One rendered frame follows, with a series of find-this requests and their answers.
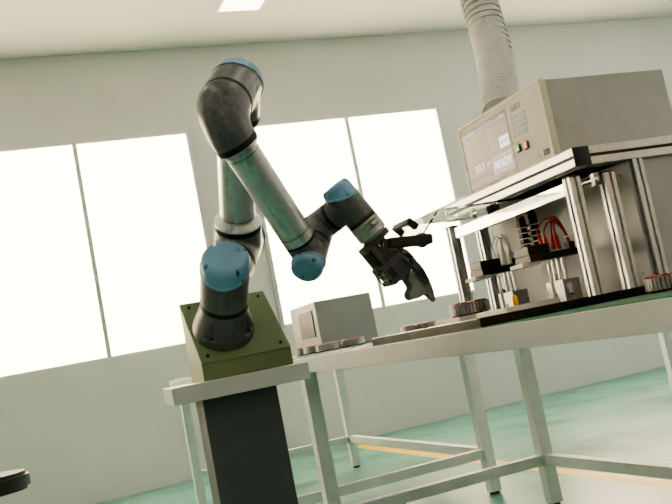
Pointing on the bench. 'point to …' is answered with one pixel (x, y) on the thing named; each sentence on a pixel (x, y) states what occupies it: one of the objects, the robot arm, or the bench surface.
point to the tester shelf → (613, 152)
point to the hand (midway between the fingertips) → (432, 295)
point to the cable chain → (527, 228)
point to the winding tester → (578, 115)
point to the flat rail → (511, 211)
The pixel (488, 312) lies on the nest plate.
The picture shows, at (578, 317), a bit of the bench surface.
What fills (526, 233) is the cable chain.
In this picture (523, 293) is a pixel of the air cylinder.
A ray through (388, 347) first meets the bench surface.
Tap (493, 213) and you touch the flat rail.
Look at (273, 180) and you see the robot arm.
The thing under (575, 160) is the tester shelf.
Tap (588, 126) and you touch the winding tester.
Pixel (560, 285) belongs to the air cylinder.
